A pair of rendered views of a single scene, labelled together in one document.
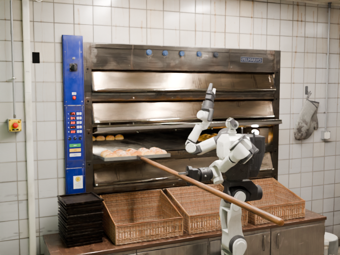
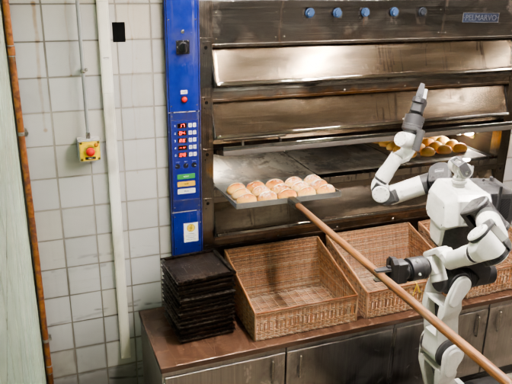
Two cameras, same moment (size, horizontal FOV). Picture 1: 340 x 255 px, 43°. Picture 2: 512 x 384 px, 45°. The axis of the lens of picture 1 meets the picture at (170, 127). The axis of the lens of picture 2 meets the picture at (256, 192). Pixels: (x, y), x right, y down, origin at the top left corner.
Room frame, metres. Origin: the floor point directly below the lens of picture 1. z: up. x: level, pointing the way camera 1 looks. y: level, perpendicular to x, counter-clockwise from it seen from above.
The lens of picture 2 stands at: (0.56, 0.31, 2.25)
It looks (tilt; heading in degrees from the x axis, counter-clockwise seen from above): 20 degrees down; 2
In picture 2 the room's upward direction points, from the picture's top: 1 degrees clockwise
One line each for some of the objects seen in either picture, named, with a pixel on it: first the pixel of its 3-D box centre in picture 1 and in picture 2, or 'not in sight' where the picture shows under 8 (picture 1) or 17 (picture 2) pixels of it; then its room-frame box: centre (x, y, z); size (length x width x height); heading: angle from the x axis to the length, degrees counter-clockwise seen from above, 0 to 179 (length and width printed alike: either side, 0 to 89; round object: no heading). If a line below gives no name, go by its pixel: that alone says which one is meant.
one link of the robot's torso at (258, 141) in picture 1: (240, 154); (468, 215); (3.03, -0.50, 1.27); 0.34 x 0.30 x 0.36; 8
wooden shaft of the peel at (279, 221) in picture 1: (190, 180); (398, 291); (2.48, -0.12, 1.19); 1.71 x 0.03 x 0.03; 23
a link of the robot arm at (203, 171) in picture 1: (196, 175); (403, 270); (2.64, -0.16, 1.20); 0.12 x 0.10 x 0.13; 113
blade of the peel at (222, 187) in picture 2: (131, 154); (276, 187); (3.52, 0.32, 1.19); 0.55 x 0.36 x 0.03; 113
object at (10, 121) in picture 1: (14, 124); (89, 148); (3.23, 1.17, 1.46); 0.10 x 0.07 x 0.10; 113
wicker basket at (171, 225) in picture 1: (140, 214); (288, 284); (3.39, 0.24, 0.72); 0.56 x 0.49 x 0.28; 113
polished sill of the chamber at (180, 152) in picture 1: (189, 151); (365, 174); (3.89, -0.18, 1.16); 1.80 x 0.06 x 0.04; 113
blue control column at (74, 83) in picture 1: (56, 153); (148, 161); (4.30, 1.14, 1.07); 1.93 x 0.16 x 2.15; 23
